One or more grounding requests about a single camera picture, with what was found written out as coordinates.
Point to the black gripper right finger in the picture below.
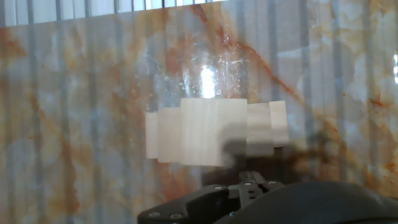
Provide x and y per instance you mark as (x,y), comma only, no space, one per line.
(267,185)

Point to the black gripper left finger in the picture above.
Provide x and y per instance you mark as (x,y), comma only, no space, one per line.
(192,205)

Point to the orange grey marble mat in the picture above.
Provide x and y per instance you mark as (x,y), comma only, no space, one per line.
(77,124)

